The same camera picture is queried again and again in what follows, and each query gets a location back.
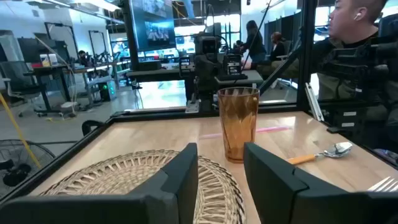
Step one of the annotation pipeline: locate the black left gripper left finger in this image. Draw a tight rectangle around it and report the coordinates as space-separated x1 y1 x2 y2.
0 142 199 224

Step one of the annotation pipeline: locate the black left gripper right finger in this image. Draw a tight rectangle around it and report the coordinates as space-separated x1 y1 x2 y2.
243 142 398 224

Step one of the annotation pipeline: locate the amber faceted plastic tumbler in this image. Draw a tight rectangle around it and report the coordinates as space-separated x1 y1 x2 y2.
217 86 261 164

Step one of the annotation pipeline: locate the yellow-handled metal spoon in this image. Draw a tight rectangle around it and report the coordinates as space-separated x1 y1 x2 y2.
287 141 354 166

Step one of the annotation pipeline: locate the pink-handled metal fork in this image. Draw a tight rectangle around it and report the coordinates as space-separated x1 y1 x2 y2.
367 176 398 193

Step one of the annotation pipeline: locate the round woven wicker placemat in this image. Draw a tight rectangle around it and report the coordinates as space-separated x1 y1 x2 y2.
39 149 246 224

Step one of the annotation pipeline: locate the grey background desk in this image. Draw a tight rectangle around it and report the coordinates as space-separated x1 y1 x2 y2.
125 68 265 90

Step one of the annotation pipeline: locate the computer tower with green light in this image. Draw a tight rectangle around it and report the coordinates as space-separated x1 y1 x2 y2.
98 79 118 103

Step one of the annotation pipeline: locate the person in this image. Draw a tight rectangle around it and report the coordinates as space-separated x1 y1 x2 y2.
268 30 287 62
76 49 90 67
256 0 398 125
241 19 267 63

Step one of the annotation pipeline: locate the black floor fan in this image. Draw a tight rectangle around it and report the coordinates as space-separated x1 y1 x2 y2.
0 139 57 199

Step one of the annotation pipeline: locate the black background desk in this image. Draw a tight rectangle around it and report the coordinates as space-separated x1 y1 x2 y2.
22 63 73 114

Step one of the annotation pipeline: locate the black office chair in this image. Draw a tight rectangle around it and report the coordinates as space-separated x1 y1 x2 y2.
0 60 48 118

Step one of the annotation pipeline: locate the silver metal bracket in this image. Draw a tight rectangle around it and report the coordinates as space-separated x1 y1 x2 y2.
304 82 325 123

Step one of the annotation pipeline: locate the black table frame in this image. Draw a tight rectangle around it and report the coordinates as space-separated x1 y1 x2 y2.
0 0 398 206

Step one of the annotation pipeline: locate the large wall monitor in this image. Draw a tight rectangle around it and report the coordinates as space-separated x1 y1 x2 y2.
129 0 177 53

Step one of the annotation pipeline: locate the yellow hose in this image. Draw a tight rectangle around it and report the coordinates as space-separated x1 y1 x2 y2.
0 92 42 169

